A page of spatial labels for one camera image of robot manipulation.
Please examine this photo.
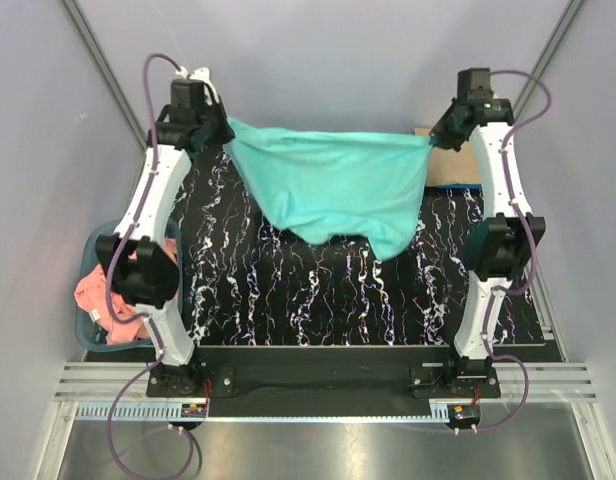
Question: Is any teal t-shirt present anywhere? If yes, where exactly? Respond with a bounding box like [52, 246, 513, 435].
[225, 118, 432, 261]

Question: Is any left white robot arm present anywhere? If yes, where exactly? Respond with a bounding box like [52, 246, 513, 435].
[96, 67, 234, 396]

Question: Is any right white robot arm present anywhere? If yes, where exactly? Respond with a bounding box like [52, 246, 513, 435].
[430, 68, 546, 397]

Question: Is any folded beige t-shirt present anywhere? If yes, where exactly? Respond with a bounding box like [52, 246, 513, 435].
[426, 141, 481, 187]

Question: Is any folded blue t-shirt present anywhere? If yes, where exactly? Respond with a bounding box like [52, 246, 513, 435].
[427, 183, 482, 190]

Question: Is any pink t-shirt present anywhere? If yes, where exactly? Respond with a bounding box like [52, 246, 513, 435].
[74, 237, 179, 346]

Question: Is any blue plastic basket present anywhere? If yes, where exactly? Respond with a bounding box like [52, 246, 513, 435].
[75, 219, 183, 353]

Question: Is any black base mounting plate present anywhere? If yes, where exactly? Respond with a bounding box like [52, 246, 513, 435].
[147, 346, 501, 421]

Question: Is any right aluminium frame post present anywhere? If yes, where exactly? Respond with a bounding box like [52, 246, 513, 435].
[513, 0, 589, 119]

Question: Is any aluminium frame post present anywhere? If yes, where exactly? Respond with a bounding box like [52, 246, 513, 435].
[513, 0, 589, 119]
[58, 0, 146, 152]

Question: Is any left aluminium frame post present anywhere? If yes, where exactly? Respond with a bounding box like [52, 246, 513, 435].
[58, 0, 146, 152]

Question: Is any white slotted cable duct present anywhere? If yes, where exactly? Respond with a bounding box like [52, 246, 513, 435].
[75, 400, 465, 424]

